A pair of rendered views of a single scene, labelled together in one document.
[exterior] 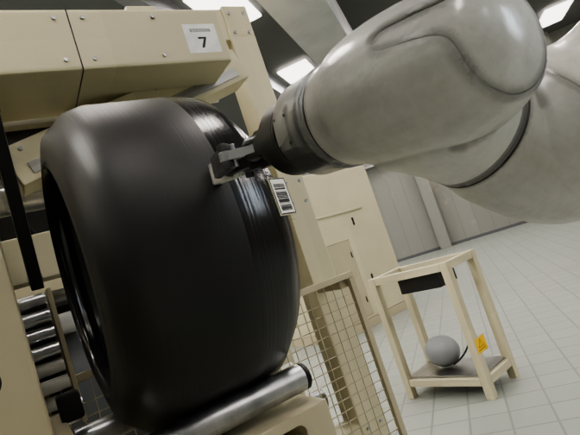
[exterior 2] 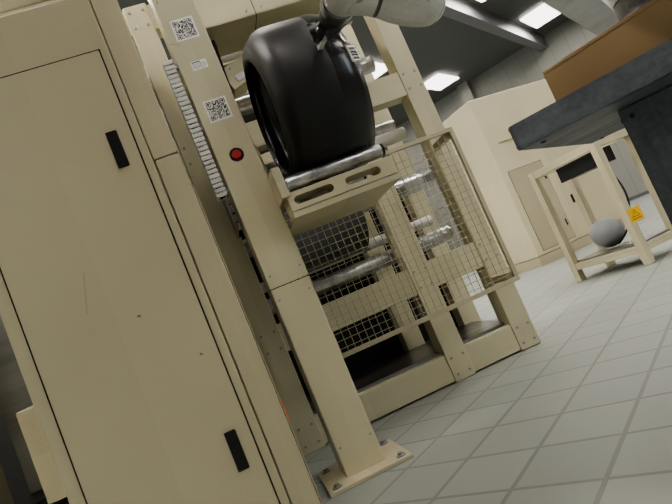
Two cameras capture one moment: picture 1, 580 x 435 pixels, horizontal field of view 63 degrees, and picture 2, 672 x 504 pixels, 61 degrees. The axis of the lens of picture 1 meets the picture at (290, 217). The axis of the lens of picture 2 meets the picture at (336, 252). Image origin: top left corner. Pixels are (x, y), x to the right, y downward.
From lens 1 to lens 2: 1.16 m
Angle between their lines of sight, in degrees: 19
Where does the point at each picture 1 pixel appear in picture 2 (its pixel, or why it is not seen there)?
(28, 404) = (255, 162)
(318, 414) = (386, 162)
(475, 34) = not seen: outside the picture
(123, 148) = (278, 40)
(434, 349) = (597, 231)
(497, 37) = not seen: outside the picture
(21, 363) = (250, 146)
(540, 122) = not seen: outside the picture
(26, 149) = (232, 69)
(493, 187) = (384, 13)
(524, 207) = (400, 19)
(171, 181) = (299, 51)
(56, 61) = (241, 12)
